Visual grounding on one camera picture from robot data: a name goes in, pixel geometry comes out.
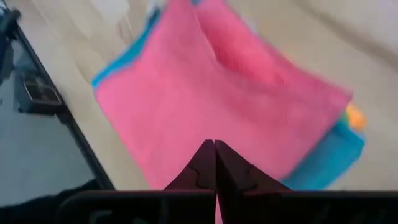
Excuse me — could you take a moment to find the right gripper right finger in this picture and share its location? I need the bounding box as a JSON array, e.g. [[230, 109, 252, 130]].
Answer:
[[214, 139, 292, 192]]

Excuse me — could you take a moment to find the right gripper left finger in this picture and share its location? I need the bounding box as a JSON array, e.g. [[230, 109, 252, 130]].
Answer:
[[163, 139, 216, 191]]

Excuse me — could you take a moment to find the pink microfiber towel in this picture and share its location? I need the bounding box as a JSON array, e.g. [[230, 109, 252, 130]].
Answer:
[[93, 0, 354, 191]]

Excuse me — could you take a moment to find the blue microfiber towel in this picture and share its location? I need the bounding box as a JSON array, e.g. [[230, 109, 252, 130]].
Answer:
[[91, 0, 366, 191]]

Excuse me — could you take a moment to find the orange microfiber towel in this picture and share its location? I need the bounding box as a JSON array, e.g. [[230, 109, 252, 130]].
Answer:
[[346, 104, 368, 132]]

